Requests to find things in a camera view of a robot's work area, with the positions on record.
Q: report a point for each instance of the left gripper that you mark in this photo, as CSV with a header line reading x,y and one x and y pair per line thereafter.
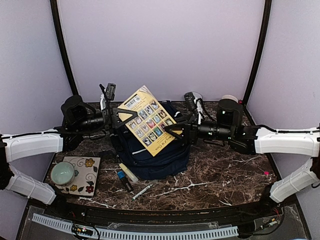
x,y
108,120

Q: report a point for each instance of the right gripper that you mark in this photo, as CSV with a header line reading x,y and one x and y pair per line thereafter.
x,y
192,130

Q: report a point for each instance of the yellow picture book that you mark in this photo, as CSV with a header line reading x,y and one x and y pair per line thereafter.
x,y
148,128

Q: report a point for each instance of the navy blue student backpack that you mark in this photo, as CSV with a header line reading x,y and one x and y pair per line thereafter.
x,y
143,165

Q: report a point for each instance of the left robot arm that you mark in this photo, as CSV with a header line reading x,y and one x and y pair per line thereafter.
x,y
79,119

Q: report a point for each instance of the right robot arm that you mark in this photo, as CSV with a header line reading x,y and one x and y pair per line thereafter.
x,y
258,139

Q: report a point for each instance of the small green bowl at back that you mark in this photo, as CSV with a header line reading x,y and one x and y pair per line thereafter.
x,y
197,95

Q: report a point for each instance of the blue black marker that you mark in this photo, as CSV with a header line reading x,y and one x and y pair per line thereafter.
x,y
125,182

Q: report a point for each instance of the yellow highlighter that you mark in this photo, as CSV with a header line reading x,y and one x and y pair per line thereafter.
x,y
129,173

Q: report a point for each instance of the floral square plate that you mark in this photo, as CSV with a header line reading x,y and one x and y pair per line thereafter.
x,y
86,175

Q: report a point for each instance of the white green pen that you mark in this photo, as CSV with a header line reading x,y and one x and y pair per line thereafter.
x,y
144,190

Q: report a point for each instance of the cream ceramic mug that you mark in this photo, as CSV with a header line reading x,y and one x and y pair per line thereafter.
x,y
230,97

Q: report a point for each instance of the green bowl on plate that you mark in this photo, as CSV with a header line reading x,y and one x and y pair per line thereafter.
x,y
62,174

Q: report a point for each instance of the small circuit board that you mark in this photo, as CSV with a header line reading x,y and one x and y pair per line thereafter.
x,y
81,230

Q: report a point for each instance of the white slotted cable duct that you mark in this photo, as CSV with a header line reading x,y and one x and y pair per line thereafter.
x,y
119,231

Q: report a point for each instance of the left black frame post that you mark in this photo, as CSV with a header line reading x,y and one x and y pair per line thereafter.
x,y
62,46

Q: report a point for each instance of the black frame post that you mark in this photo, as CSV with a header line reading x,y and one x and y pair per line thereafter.
x,y
62,46
259,51

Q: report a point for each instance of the black front rail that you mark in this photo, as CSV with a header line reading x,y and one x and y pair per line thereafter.
x,y
232,207

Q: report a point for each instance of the right black frame post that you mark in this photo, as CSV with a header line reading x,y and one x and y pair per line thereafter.
x,y
259,51

